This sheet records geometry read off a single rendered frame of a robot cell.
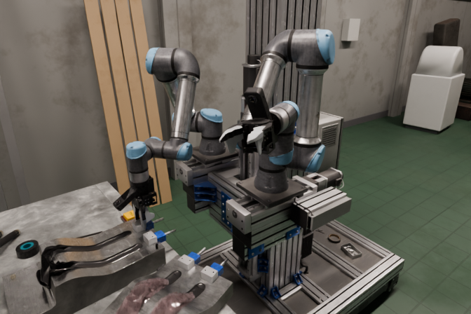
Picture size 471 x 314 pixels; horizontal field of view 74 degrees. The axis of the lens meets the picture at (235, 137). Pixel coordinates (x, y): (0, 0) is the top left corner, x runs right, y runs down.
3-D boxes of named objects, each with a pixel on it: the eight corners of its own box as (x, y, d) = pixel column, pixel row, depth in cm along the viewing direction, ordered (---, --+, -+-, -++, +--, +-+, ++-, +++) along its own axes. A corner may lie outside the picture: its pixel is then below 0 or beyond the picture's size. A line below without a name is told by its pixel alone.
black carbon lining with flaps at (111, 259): (129, 233, 132) (127, 214, 129) (146, 252, 121) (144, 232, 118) (34, 272, 111) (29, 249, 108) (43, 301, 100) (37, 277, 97)
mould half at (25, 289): (139, 234, 143) (135, 208, 138) (166, 265, 124) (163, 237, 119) (5, 290, 112) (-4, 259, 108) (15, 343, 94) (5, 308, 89)
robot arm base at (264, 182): (272, 174, 147) (273, 154, 144) (296, 186, 135) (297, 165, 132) (247, 183, 139) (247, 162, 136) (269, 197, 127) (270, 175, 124)
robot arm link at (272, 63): (265, 22, 117) (221, 139, 102) (294, 22, 112) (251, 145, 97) (273, 43, 126) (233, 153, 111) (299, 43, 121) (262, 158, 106)
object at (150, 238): (172, 232, 134) (172, 221, 132) (179, 237, 130) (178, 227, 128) (144, 245, 126) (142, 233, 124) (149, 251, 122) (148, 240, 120)
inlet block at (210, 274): (222, 261, 122) (221, 250, 120) (233, 266, 119) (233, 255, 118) (200, 283, 112) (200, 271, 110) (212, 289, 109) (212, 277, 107)
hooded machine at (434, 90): (418, 119, 609) (434, 44, 562) (456, 127, 560) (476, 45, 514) (399, 126, 564) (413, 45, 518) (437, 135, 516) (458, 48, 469)
